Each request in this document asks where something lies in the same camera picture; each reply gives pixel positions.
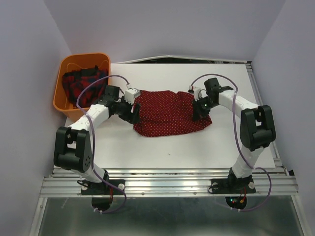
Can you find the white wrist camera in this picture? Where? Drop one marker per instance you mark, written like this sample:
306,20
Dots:
196,92
131,94

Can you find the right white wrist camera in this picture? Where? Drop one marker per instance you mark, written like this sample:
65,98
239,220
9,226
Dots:
196,92

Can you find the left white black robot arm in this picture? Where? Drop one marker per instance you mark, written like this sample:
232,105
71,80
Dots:
75,144

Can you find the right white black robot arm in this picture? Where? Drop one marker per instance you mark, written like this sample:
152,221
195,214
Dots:
253,127

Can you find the red polka dot skirt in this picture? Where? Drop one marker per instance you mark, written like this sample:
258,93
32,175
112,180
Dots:
167,113

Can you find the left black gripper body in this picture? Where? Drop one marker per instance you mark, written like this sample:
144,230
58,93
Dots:
123,110

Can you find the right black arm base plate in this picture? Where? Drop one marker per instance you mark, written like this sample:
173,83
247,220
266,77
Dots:
232,186

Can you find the orange plastic bin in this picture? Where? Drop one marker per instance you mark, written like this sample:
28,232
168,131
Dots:
76,62

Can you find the red black plaid skirt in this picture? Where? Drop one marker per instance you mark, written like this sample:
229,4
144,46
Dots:
76,81

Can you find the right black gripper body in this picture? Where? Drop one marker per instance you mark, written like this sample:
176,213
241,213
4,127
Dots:
203,106

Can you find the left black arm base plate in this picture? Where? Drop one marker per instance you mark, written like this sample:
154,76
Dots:
90,188

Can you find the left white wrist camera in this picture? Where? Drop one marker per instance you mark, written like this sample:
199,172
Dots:
131,94

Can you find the aluminium front rail frame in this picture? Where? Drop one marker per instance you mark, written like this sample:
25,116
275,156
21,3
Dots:
155,183

